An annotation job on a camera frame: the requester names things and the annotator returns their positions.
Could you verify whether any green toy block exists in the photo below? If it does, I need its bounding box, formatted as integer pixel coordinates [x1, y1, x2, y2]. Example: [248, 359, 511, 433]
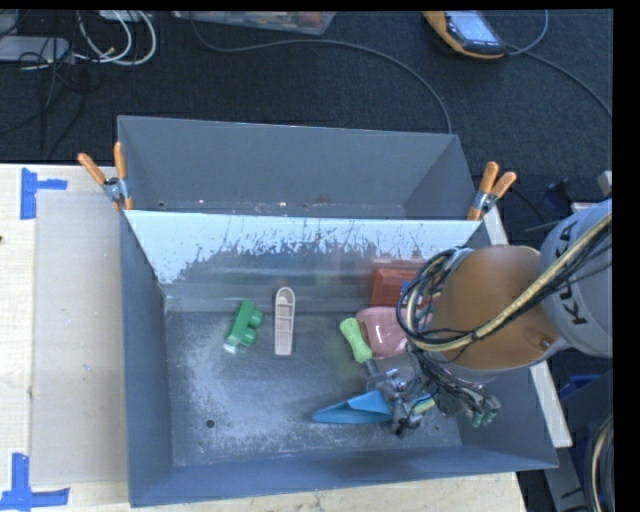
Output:
[223, 299, 265, 355]

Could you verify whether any beige toy boat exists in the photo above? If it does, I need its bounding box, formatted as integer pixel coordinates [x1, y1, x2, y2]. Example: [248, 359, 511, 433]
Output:
[273, 286, 297, 357]

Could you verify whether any pale wood flat board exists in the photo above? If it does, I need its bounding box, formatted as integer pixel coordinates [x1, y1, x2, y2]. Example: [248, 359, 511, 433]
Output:
[28, 189, 129, 489]

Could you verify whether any green-handled screwdriver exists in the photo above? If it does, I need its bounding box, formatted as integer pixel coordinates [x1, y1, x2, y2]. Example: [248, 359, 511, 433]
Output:
[339, 317, 381, 380]

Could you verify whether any pink cup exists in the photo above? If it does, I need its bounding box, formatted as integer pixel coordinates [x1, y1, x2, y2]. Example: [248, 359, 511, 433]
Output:
[355, 306, 410, 360]

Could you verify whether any red-brown box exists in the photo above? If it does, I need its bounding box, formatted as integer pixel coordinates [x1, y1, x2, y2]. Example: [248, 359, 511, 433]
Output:
[369, 267, 426, 309]

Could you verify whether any blue pointed plastic scoop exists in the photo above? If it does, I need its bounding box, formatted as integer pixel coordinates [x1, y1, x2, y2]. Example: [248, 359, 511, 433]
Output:
[310, 389, 397, 426]

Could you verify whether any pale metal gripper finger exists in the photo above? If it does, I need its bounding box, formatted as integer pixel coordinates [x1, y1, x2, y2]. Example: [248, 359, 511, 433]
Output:
[390, 398, 424, 437]
[367, 368, 404, 399]

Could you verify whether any grey metal bin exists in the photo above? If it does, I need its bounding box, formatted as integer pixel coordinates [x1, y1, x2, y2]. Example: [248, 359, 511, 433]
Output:
[117, 115, 560, 509]

